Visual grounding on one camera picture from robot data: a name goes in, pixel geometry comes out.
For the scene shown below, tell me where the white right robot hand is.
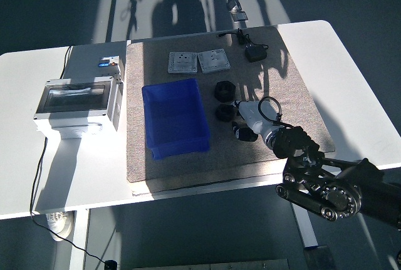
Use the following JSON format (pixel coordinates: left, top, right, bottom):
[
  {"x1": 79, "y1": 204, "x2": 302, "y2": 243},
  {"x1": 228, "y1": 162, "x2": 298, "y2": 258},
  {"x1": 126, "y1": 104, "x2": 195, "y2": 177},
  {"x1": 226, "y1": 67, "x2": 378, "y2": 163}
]
[{"x1": 231, "y1": 100, "x2": 279, "y2": 143}]

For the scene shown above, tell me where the blue plastic box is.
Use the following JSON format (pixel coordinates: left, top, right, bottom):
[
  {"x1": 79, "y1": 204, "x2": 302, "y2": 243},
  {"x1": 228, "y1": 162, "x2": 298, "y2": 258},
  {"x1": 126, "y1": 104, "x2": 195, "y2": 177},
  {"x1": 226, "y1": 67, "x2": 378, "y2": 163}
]
[{"x1": 140, "y1": 78, "x2": 210, "y2": 161}]

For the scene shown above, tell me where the white table leg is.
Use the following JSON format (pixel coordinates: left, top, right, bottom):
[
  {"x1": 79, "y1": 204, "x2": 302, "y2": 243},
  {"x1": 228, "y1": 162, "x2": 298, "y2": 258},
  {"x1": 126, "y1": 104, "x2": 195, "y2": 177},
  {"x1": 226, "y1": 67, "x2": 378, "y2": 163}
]
[
  {"x1": 287, "y1": 182, "x2": 319, "y2": 249},
  {"x1": 69, "y1": 209, "x2": 90, "y2": 270}
]

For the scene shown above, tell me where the thin black power cable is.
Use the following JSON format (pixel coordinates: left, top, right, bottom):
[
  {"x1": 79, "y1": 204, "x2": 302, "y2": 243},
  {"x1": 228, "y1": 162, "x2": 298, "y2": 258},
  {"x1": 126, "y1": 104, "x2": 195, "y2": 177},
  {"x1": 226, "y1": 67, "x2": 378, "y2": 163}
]
[{"x1": 29, "y1": 45, "x2": 109, "y2": 264}]

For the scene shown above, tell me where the person's white shoe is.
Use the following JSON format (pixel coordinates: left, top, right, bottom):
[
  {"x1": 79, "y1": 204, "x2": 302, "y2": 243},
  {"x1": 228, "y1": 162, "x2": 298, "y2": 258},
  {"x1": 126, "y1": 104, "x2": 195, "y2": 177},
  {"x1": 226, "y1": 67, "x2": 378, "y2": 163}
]
[{"x1": 46, "y1": 210, "x2": 76, "y2": 242}]

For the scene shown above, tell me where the grey table foot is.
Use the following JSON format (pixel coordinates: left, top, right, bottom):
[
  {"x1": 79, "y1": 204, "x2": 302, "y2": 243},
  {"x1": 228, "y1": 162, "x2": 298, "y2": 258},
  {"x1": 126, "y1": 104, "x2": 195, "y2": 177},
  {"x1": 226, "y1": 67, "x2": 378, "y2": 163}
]
[{"x1": 303, "y1": 244, "x2": 335, "y2": 270}]

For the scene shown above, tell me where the small breaker with blue label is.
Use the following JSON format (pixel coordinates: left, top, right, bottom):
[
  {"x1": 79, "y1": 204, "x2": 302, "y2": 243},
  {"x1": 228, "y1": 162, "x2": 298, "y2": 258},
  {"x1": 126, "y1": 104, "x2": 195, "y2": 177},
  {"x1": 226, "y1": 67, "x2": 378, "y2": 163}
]
[{"x1": 96, "y1": 55, "x2": 125, "y2": 85}]

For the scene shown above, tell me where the black hexagonal nut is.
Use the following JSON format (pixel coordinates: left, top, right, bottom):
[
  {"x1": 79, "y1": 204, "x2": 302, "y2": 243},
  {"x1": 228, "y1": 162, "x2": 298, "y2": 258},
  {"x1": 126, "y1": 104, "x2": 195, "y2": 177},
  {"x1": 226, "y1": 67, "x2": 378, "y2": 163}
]
[
  {"x1": 214, "y1": 80, "x2": 235, "y2": 101},
  {"x1": 215, "y1": 103, "x2": 236, "y2": 123}
]

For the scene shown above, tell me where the white socket panel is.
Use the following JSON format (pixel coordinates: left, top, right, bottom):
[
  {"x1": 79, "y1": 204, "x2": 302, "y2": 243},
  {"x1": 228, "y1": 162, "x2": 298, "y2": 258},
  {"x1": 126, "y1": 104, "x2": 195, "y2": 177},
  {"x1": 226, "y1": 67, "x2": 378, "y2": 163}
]
[
  {"x1": 197, "y1": 48, "x2": 231, "y2": 75},
  {"x1": 167, "y1": 51, "x2": 198, "y2": 75}
]

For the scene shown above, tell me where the grey-brown mat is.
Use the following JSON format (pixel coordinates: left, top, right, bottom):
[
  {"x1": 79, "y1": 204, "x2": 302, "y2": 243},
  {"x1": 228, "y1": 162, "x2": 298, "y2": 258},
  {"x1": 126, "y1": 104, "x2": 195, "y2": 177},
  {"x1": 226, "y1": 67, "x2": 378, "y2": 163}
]
[{"x1": 125, "y1": 24, "x2": 335, "y2": 196}]

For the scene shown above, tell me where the black adapter cord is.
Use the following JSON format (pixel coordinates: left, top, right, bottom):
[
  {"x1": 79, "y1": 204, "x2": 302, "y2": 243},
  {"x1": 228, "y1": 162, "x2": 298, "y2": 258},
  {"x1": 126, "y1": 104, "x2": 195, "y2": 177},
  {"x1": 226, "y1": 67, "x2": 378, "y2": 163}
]
[{"x1": 216, "y1": 28, "x2": 270, "y2": 51}]

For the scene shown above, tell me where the white enclosure with clear lid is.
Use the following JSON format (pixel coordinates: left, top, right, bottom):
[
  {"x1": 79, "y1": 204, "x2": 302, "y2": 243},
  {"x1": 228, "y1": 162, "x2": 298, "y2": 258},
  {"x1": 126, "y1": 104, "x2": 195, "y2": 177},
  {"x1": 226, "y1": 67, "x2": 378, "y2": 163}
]
[{"x1": 33, "y1": 75, "x2": 123, "y2": 141}]

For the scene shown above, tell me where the shiny metal floor fixture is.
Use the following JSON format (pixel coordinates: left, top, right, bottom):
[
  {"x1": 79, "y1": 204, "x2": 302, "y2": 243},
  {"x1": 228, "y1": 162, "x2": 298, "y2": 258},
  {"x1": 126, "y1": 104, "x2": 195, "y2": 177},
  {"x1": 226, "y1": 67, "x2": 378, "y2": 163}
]
[{"x1": 225, "y1": 0, "x2": 250, "y2": 23}]

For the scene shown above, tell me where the black power adapter plug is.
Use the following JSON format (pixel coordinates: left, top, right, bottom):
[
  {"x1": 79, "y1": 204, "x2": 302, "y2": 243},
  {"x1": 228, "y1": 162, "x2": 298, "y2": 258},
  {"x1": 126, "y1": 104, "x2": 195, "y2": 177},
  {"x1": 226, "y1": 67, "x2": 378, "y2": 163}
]
[{"x1": 244, "y1": 43, "x2": 268, "y2": 63}]

